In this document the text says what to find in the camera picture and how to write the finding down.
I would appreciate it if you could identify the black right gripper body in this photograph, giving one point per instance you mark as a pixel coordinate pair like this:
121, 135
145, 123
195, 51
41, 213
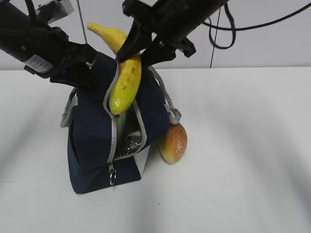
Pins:
166, 18

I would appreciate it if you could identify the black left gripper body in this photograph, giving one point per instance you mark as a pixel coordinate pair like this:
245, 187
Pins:
52, 53

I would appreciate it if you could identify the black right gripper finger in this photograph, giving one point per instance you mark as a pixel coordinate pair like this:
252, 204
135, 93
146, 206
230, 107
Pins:
139, 38
157, 52

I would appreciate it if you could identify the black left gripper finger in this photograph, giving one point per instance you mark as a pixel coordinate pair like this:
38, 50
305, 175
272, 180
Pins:
80, 76

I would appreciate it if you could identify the yellow banana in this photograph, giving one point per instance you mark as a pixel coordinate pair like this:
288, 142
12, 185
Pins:
129, 76

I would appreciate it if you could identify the navy blue lunch bag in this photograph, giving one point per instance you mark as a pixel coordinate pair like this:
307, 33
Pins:
92, 137

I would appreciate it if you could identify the brown bread loaf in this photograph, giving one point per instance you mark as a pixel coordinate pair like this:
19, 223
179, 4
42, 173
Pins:
173, 144

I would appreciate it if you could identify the green lid glass container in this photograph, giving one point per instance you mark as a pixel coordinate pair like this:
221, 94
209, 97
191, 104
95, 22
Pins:
129, 135

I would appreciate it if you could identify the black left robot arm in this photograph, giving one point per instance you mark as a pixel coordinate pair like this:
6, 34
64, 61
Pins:
13, 29

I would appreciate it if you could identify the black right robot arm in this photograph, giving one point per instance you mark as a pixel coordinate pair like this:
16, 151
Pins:
200, 11

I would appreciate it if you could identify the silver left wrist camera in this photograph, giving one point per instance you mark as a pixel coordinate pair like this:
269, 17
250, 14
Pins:
53, 10

